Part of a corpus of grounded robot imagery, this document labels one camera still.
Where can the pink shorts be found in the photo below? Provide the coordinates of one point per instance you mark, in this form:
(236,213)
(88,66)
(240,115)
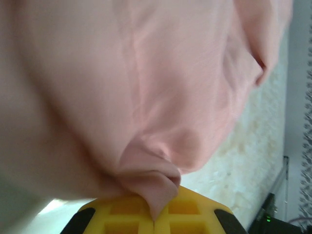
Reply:
(122,85)

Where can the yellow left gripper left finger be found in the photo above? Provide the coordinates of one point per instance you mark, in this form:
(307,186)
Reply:
(122,217)

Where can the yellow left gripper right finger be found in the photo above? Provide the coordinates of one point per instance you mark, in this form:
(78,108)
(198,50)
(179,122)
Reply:
(195,214)

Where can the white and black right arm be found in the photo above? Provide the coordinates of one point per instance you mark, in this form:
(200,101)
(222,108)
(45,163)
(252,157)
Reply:
(275,224)

